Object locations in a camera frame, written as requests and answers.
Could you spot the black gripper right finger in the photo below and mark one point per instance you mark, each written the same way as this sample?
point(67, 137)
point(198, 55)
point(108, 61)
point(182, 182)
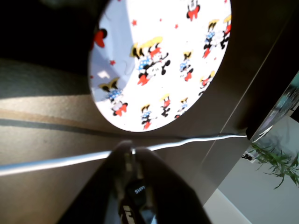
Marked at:
point(168, 193)

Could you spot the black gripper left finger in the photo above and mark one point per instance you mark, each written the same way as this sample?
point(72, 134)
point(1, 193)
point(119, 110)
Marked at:
point(98, 186)

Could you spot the green leafy plant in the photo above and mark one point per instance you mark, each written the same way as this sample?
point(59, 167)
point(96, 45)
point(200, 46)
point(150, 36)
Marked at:
point(278, 161)

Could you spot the round cartoon print coaster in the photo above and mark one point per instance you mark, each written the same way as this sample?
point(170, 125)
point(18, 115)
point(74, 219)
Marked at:
point(163, 70)

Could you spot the grey fabric sofa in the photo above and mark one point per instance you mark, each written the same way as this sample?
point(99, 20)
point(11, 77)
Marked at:
point(35, 79)

